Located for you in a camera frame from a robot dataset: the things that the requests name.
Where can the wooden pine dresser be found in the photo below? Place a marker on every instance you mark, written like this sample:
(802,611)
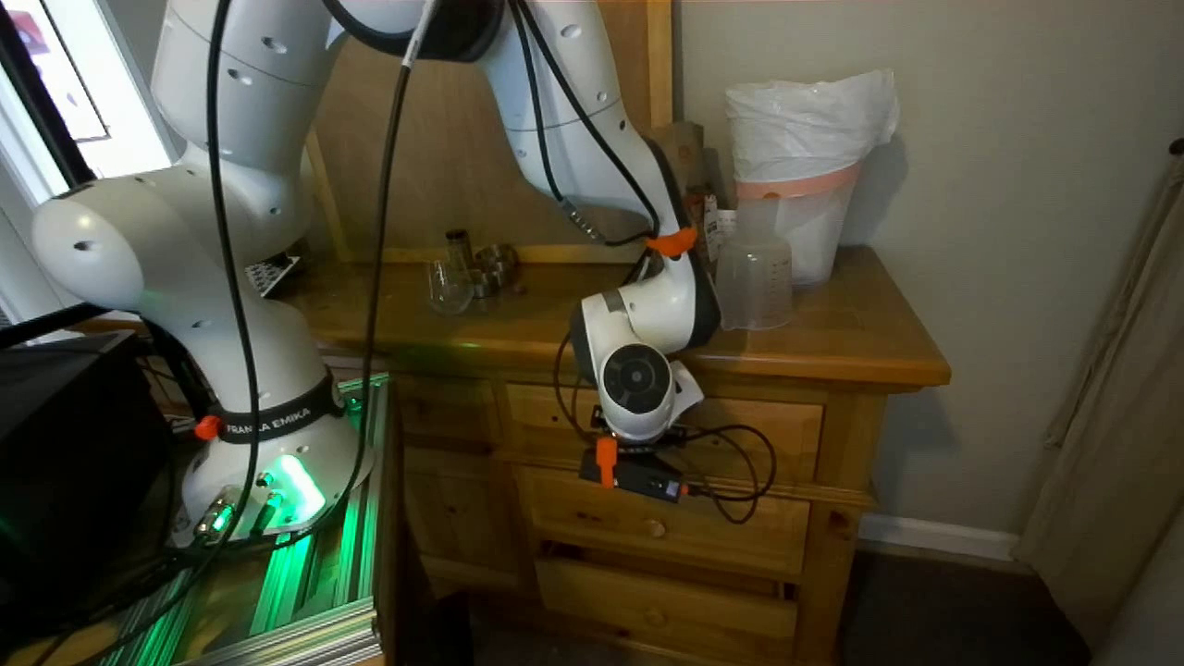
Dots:
(854,334)

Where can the narrow wooden dresser drawer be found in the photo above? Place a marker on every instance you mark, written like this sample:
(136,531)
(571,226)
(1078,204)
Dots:
(451,512)

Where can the large steel measuring cup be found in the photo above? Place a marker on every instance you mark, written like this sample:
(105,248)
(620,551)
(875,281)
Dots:
(488,274)

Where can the medium steel measuring cup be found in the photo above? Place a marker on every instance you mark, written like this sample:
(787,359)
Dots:
(502,264)

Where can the brown paper bag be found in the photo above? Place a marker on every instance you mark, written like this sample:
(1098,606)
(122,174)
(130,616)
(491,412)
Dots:
(690,159)

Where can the wooden dresser backboard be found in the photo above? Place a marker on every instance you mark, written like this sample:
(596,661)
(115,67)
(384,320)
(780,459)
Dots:
(447,148)

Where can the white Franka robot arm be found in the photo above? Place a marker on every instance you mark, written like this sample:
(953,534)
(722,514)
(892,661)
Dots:
(122,235)

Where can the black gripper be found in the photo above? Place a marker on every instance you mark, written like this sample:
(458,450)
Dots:
(648,454)

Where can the round wooden drawer knob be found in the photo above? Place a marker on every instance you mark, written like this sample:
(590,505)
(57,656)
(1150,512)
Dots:
(657,528)

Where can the black equipment case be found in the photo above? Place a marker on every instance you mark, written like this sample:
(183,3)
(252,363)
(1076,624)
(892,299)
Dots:
(76,468)

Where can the white pink waste bin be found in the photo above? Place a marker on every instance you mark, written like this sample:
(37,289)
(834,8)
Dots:
(814,226)

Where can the beige curtain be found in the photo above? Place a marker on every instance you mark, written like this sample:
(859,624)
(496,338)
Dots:
(1110,432)

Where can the black framed white panel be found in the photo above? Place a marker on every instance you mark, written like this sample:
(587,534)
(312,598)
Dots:
(76,85)

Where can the aluminium robot stand frame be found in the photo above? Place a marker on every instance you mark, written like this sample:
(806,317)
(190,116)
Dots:
(309,579)

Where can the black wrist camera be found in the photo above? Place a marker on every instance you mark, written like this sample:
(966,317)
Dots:
(652,481)

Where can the stemless clear glass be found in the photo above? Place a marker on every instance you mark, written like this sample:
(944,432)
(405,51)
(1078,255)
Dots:
(453,289)

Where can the clear plastic measuring jug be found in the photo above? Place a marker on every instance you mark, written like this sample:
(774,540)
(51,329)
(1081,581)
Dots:
(755,279)

